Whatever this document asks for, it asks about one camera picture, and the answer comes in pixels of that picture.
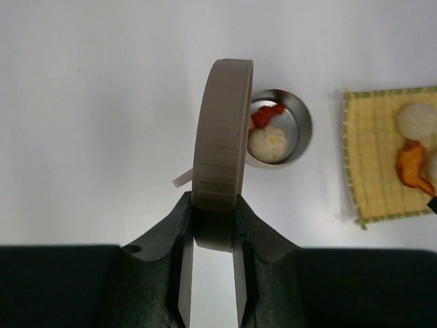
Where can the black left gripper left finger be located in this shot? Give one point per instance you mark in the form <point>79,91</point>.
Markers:
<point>136,285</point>

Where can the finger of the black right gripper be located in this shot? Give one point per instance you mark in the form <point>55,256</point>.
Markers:
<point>432,205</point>

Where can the round brown lunch box lid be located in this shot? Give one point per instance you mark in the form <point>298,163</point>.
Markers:
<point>220,150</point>

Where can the yellow bamboo mat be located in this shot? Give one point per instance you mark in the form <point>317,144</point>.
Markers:
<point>371,144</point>

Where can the brown chicken drumstick toy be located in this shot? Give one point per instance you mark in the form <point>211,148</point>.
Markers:
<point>262,117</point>

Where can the white steamed bun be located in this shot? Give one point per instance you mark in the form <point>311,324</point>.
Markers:
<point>416,121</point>
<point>268,145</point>

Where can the round metal lunch box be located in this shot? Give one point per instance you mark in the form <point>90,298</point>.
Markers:
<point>295,122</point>

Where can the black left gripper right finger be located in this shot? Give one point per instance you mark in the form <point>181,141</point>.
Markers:
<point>279,284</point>

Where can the orange pumpkin slice toy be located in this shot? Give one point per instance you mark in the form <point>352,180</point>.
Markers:
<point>409,165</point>

